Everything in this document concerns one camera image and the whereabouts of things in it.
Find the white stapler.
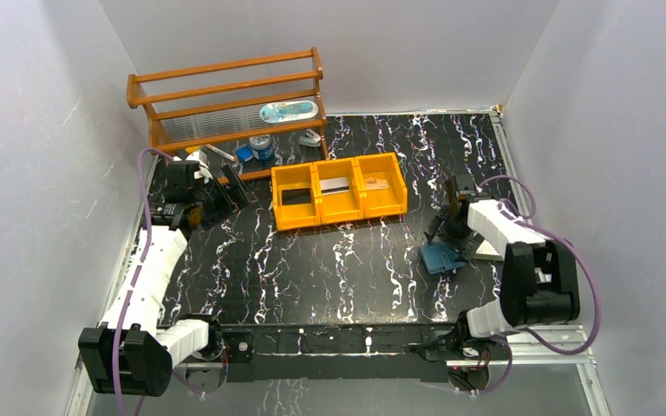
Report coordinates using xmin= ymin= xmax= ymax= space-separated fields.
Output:
xmin=298 ymin=129 xmax=323 ymax=148

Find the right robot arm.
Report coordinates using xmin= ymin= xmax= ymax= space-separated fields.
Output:
xmin=420 ymin=173 xmax=580 ymax=342

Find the small blue box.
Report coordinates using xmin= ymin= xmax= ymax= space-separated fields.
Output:
xmin=235 ymin=146 xmax=255 ymax=163

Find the left yellow plastic bin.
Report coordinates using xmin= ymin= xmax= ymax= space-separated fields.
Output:
xmin=271 ymin=163 xmax=321 ymax=231

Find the black card in bin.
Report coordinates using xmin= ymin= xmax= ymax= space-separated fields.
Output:
xmin=281 ymin=188 xmax=314 ymax=206

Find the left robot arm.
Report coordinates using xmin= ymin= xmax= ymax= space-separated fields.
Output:
xmin=78 ymin=159 xmax=250 ymax=397

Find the grey striped card in bin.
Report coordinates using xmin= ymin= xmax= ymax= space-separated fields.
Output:
xmin=320 ymin=177 xmax=350 ymax=195

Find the wooden shelf rack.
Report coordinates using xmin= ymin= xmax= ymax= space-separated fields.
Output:
xmin=126 ymin=47 xmax=327 ymax=154

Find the right yellow plastic bin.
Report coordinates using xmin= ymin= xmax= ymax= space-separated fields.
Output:
xmin=355 ymin=153 xmax=408 ymax=218

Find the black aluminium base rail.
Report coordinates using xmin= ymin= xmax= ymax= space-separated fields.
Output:
xmin=77 ymin=324 xmax=598 ymax=397

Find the white red marker pen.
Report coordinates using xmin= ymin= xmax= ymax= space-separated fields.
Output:
xmin=206 ymin=144 xmax=238 ymax=162

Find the white rectangular box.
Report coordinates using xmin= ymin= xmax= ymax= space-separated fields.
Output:
xmin=473 ymin=240 xmax=504 ymax=262

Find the blue white oval package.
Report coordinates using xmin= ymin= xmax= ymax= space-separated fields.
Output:
xmin=258 ymin=100 xmax=319 ymax=124

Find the white blue round tin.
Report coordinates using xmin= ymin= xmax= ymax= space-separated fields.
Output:
xmin=248 ymin=134 xmax=276 ymax=161

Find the beige card in bin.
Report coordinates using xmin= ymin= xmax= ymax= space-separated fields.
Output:
xmin=364 ymin=178 xmax=389 ymax=192

